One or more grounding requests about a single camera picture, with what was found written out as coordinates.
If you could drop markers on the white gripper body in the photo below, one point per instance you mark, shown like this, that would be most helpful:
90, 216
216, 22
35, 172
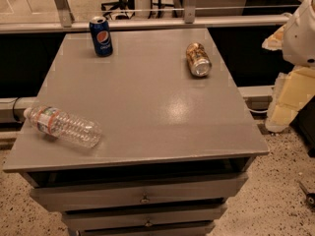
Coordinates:
300, 38

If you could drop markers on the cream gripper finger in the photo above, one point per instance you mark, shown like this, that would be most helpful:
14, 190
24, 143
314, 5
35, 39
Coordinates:
274, 41
291, 93

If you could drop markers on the orange soda can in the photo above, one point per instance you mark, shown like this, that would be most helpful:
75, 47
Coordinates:
198, 61

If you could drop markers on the blue Pepsi can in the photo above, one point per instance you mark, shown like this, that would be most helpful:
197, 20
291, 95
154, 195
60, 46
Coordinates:
101, 37

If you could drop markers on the black caster wheel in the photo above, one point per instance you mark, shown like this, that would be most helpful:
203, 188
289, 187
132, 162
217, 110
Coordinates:
309, 197

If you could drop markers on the grey drawer cabinet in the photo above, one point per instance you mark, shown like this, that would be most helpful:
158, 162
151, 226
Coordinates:
157, 119

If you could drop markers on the top grey drawer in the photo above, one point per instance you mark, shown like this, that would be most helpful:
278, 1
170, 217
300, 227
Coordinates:
139, 193

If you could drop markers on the grey drawer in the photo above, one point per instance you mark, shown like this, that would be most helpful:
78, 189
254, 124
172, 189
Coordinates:
139, 193
200, 228
144, 217

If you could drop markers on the middle grey drawer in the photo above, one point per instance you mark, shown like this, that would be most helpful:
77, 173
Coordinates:
144, 217

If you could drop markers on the black office chair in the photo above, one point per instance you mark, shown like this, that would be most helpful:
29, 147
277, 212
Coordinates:
118, 9

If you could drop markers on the bottom grey drawer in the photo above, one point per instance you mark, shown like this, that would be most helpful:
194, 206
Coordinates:
200, 228

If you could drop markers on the grey metal railing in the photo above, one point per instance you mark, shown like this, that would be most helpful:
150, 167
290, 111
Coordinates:
20, 16

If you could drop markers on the clear plastic water bottle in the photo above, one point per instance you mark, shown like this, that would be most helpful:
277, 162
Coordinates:
59, 124

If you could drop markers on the grey floor pipe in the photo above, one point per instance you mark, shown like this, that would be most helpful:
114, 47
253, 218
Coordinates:
12, 109

